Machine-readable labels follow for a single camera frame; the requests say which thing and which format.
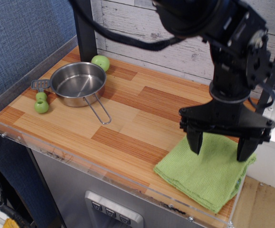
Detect black frame post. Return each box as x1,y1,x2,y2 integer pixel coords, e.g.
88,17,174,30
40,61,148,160
73,9,97,62
256,59,275,114

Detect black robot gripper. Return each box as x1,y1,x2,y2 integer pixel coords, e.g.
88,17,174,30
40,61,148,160
179,83,275,162

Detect stainless steel pot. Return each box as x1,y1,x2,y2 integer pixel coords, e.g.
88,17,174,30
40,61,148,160
49,62,112,124

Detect black right frame post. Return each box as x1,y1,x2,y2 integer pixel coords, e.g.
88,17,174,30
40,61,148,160
256,59,275,114

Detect grey green toy spatula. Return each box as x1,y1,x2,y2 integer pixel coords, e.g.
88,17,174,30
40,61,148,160
31,79,50,114

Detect black left frame post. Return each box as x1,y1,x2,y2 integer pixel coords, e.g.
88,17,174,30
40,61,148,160
73,9,97,62

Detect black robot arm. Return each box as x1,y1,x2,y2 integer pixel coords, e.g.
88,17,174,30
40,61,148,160
154,0,275,162

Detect clear acrylic table guard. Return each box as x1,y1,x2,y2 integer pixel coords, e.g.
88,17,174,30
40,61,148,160
0,115,259,228

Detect green cloth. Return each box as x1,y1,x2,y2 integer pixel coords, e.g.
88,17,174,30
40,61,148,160
153,133,256,213

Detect silver dispenser button panel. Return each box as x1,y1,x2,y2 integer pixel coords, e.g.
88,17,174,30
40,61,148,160
85,190,144,228

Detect green toy apple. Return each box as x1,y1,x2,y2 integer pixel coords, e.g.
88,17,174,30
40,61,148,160
91,55,110,72

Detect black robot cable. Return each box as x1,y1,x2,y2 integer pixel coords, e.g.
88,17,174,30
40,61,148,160
68,0,183,52

